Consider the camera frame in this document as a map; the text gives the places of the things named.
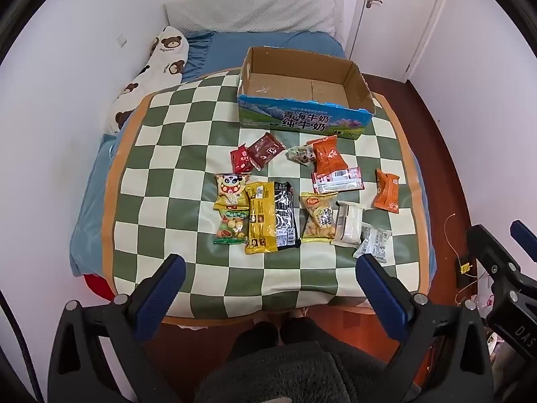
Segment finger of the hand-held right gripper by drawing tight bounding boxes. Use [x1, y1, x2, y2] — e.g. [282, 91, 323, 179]
[510, 219, 537, 262]
[467, 224, 524, 300]

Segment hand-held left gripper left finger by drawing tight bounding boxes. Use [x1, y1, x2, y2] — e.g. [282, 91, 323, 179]
[47, 254, 187, 403]

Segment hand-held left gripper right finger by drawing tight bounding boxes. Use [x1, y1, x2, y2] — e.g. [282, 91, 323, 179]
[356, 254, 493, 403]

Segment small white grey snack packet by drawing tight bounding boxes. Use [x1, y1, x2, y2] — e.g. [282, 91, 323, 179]
[353, 223, 393, 264]

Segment green biscuit packet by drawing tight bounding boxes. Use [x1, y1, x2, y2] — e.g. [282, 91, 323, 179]
[212, 208, 249, 245]

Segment yellow-topped clear biscuit packet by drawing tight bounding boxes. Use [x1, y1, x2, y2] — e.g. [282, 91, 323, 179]
[299, 192, 339, 243]

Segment orange snack packet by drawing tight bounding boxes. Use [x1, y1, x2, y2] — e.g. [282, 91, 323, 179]
[306, 135, 346, 179]
[373, 169, 400, 213]

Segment red and white snack packet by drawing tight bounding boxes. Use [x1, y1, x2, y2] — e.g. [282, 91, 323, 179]
[311, 167, 365, 195]

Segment yellow panda snack packet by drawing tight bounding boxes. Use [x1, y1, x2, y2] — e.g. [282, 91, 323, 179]
[215, 173, 249, 211]

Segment black snack packet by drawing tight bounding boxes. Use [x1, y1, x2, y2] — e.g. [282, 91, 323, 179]
[274, 182, 302, 250]

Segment large yellow snack packet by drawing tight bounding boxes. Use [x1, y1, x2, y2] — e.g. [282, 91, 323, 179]
[244, 181, 281, 255]

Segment clear-wrapped round pastry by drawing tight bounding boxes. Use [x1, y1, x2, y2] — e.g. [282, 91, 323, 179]
[287, 145, 316, 165]

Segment blue printed cardboard box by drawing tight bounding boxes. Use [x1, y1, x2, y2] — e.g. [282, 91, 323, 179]
[237, 46, 375, 141]

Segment white plastic bag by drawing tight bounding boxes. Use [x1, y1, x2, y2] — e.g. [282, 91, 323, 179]
[459, 277, 504, 315]

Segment red cloth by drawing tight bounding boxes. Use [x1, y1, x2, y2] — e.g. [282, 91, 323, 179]
[82, 273, 118, 301]

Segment person's dark fleece-clad legs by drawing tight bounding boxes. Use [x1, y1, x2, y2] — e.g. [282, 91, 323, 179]
[193, 317, 420, 403]

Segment green white checkered mat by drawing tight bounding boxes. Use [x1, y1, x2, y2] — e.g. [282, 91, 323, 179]
[103, 69, 433, 326]

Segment small red snack packet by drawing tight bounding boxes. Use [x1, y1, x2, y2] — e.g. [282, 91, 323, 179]
[230, 143, 253, 174]

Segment dark red snack packet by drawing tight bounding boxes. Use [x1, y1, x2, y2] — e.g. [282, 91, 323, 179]
[245, 132, 285, 171]

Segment bear print pillow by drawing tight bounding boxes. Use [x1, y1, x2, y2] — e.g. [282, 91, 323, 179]
[103, 26, 189, 135]

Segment white door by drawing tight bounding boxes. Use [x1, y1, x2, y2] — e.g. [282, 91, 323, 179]
[348, 0, 451, 72]

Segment grey dotted pillow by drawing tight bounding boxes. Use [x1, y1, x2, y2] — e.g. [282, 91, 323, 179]
[163, 0, 338, 36]

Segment black cable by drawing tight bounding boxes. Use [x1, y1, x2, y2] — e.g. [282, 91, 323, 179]
[0, 289, 45, 403]

